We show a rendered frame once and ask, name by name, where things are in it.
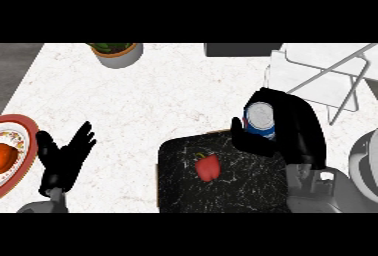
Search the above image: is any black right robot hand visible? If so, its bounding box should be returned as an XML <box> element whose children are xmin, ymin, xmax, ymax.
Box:
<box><xmin>229</xmin><ymin>87</ymin><xmax>328</xmax><ymax>171</ymax></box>

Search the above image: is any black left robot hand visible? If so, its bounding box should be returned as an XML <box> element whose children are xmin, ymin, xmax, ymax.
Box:
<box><xmin>35</xmin><ymin>120</ymin><xmax>98</xmax><ymax>198</ymax></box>

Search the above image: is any blue and white can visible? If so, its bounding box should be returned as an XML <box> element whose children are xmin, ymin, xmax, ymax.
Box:
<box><xmin>243</xmin><ymin>101</ymin><xmax>278</xmax><ymax>141</ymax></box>

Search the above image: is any black marble tray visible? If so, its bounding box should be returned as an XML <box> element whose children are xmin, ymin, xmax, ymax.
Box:
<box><xmin>157</xmin><ymin>130</ymin><xmax>293</xmax><ymax>214</ymax></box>

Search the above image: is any red-rimmed patterned plate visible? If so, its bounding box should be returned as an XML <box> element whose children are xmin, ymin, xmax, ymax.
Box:
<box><xmin>0</xmin><ymin>113</ymin><xmax>42</xmax><ymax>199</ymax></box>

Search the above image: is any orange round food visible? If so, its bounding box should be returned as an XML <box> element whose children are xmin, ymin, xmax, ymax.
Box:
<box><xmin>0</xmin><ymin>143</ymin><xmax>21</xmax><ymax>174</ymax></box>

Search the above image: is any grey round pot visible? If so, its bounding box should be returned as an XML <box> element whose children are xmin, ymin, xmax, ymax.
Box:
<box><xmin>348</xmin><ymin>129</ymin><xmax>378</xmax><ymax>204</ymax></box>

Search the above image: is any red bell pepper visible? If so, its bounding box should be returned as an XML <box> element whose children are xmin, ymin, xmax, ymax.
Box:
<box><xmin>194</xmin><ymin>152</ymin><xmax>222</xmax><ymax>183</ymax></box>

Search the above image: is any dark grey appliance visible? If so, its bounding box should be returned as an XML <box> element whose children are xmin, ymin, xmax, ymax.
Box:
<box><xmin>204</xmin><ymin>42</ymin><xmax>286</xmax><ymax>58</ymax></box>

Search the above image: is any grey potted plant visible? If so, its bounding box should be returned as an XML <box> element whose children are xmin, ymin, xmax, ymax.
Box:
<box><xmin>86</xmin><ymin>42</ymin><xmax>145</xmax><ymax>70</ymax></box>

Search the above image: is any white wire tiered shelf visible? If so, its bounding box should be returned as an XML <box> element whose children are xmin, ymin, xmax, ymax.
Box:
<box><xmin>263</xmin><ymin>42</ymin><xmax>378</xmax><ymax>126</ymax></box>

